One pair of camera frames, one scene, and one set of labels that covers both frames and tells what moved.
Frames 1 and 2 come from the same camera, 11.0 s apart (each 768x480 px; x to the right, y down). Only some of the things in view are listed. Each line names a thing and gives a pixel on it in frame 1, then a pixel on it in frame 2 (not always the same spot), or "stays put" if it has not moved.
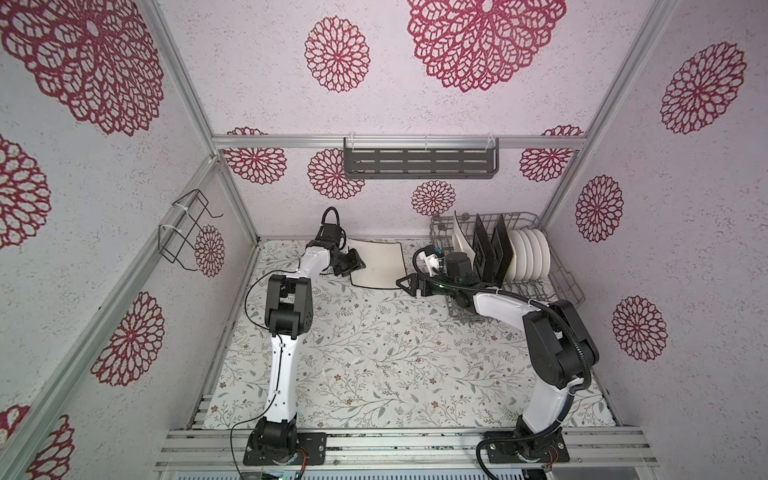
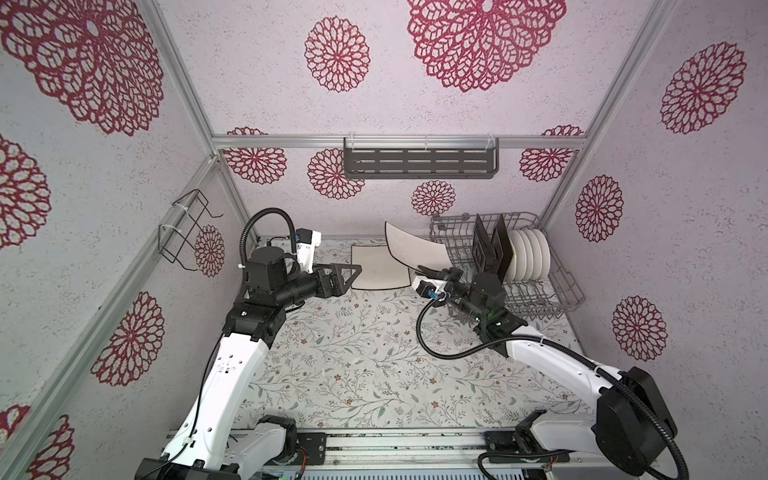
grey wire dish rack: (503, 252) stays put
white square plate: (384, 264) stays put
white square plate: (460, 242) -> (416, 251)
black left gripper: (354, 263) -> (336, 287)
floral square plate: (484, 261) stays put
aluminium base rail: (218, 452) stays put
